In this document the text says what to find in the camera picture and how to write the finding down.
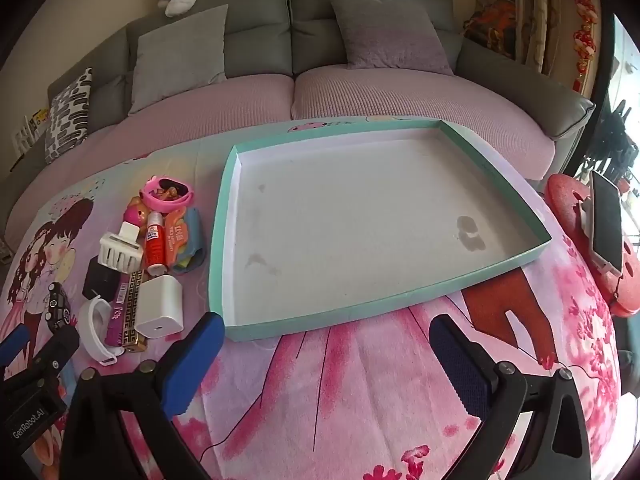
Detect red glue bottle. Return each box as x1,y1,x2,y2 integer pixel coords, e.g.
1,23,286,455
145,211,167,276

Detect grey sofa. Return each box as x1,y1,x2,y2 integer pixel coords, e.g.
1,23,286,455
5,0,598,201

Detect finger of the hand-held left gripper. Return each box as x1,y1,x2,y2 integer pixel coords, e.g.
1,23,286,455
0,327,81,401
0,324,32,378

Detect beige patterned curtain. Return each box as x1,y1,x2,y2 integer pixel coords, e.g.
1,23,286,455
475,0,606,96

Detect orange patterned bag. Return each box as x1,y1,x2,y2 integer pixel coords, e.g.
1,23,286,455
462,0,518,58

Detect purple grey cushion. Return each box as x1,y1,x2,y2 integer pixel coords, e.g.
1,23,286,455
327,0,455,76

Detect gold patterned lighter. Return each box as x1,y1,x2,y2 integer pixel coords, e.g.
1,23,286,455
120,269,148,353

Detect smartphone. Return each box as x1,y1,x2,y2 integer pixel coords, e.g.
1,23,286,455
590,170,623,273

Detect dark cluttered rack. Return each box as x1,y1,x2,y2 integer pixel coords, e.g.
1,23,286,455
582,100,640,181

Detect white wrist band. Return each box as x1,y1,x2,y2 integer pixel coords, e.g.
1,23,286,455
77,296,123,366

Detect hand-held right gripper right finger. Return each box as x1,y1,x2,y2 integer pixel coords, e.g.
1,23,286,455
429,315,594,480

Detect red round stool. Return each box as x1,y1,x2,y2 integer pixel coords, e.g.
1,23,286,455
544,174,640,318

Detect white charger block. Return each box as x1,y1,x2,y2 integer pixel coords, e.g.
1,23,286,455
134,275,185,340

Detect black square box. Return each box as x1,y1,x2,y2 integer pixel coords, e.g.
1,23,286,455
81,256,123,301

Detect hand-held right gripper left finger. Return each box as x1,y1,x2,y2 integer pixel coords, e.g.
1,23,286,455
60,312,226,480

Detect red hanging decorations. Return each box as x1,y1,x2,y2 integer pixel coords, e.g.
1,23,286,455
572,0,601,93

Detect white book rack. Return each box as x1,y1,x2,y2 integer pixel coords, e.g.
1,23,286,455
12,107,51,153

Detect black toy car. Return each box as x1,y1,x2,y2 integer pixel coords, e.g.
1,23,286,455
41,281,71,331

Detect pink toy watch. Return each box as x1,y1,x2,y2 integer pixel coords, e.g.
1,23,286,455
139,174,196,213

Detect black white patterned cushion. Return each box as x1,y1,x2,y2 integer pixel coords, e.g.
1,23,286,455
44,67,93,165

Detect magenta tube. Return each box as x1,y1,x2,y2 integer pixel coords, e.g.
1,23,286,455
104,270,132,347

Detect teal cardboard tray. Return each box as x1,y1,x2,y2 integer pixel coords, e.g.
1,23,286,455
207,117,552,343

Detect pink puppy toy figure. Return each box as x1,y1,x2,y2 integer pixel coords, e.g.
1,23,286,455
121,196,151,238

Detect white hair claw clip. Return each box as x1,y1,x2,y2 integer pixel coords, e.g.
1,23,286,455
99,222,143,273

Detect pink sofa cover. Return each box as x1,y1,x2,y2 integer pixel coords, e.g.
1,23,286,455
5,67,556,256

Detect cartoon printed blanket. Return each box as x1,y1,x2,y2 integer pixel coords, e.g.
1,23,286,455
0,115,631,480

